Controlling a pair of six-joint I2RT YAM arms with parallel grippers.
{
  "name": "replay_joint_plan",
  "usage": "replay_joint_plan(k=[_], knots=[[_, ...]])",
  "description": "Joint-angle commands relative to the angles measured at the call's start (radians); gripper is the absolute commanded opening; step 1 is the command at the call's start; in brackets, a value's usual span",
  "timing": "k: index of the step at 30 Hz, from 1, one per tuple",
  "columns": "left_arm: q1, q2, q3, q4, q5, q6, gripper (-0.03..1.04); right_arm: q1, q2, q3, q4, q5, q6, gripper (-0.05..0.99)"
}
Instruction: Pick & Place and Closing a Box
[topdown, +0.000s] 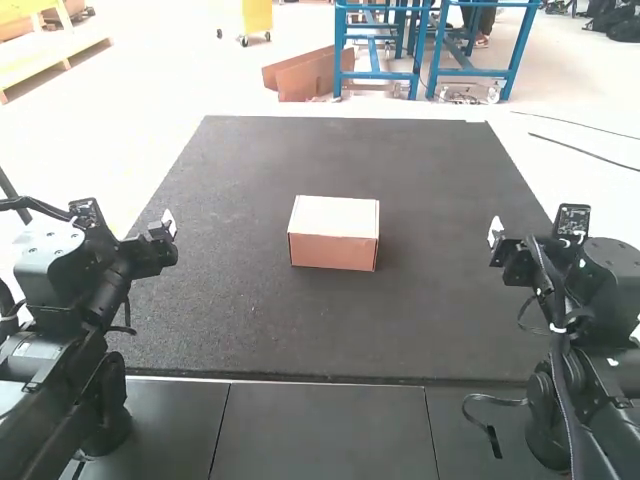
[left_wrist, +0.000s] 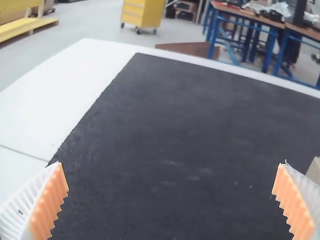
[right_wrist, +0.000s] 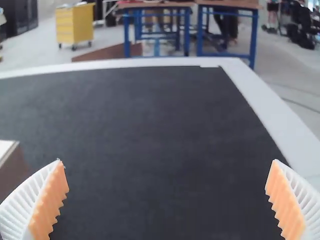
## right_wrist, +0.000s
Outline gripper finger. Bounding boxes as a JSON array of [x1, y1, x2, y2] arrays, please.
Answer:
[[0, 158, 71, 240], [264, 159, 320, 240]]

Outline cardboard box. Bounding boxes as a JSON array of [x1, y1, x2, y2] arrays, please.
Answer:
[[0, 139, 35, 191]]

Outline black mat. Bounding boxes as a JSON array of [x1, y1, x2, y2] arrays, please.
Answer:
[[0, 65, 291, 240]]

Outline brown cardboard sheet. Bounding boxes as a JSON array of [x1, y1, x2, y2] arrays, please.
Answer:
[[71, 41, 144, 63]]

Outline black office chair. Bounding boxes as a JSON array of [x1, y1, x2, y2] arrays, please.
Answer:
[[278, 0, 318, 50]]

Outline yellow wheeled cart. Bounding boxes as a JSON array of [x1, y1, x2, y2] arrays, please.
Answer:
[[55, 2, 96, 52]]

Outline black cabinet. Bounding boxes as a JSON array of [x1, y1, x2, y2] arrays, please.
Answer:
[[0, 0, 40, 44]]

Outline person's legs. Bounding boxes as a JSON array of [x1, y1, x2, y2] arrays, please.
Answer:
[[212, 9, 240, 50], [261, 1, 279, 33]]

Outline blue frame wooden table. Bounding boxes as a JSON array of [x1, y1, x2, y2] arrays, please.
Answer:
[[195, 0, 264, 70], [116, 1, 196, 59]]

